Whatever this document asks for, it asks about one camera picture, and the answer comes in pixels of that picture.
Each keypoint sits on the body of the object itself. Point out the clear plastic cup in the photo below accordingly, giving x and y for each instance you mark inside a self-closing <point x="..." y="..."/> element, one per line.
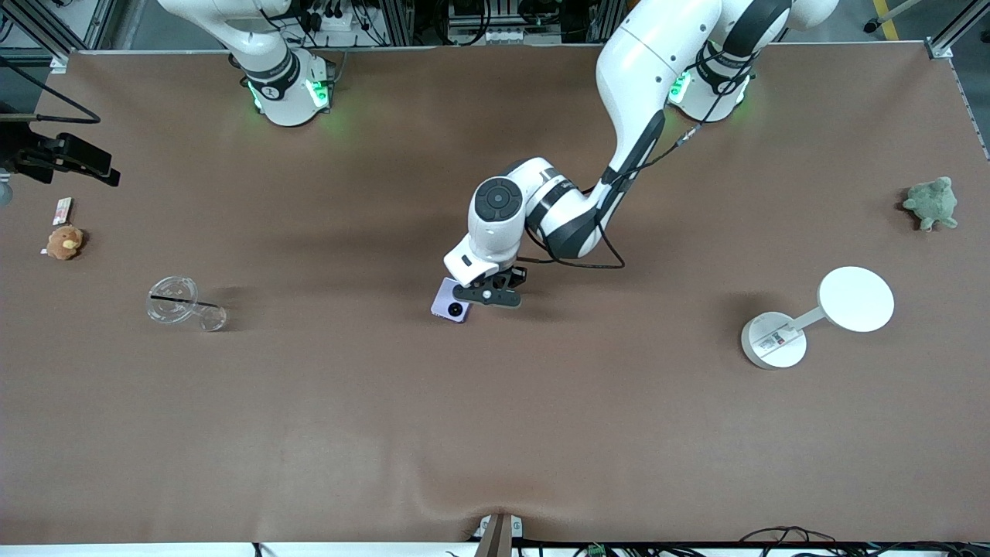
<point x="172" y="302"/>

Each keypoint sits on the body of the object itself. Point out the brown plush toy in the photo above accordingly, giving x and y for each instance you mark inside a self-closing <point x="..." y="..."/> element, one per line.
<point x="64" y="242"/>

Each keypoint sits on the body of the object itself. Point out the black straw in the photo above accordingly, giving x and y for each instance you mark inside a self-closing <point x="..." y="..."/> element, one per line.
<point x="174" y="298"/>

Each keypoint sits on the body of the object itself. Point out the lilac flip phone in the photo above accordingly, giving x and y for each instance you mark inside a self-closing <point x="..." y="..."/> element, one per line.
<point x="446" y="303"/>

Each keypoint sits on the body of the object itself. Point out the green turtle plush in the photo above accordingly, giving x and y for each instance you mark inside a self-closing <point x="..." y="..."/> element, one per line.
<point x="932" y="203"/>

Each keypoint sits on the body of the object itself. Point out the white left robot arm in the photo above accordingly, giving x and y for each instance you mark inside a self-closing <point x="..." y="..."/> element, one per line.
<point x="650" y="62"/>

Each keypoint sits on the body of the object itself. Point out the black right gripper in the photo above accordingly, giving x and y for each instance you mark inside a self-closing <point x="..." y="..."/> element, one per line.
<point x="25" y="151"/>

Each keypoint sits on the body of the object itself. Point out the white desk lamp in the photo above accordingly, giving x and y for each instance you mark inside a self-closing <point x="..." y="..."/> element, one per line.
<point x="855" y="299"/>

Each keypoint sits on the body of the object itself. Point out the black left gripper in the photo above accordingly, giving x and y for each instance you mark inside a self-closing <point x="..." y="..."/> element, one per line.
<point x="516" y="275"/>

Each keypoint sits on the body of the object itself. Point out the metal table edge bracket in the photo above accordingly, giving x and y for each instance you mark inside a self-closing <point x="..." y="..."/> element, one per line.
<point x="497" y="534"/>

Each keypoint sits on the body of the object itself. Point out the small white card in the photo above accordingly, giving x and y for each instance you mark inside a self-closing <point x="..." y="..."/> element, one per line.
<point x="63" y="210"/>

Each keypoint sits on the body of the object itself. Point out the white power strip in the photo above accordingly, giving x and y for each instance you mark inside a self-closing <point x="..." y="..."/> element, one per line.
<point x="336" y="19"/>

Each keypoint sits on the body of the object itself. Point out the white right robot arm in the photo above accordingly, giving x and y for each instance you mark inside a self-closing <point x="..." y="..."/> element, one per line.
<point x="282" y="85"/>

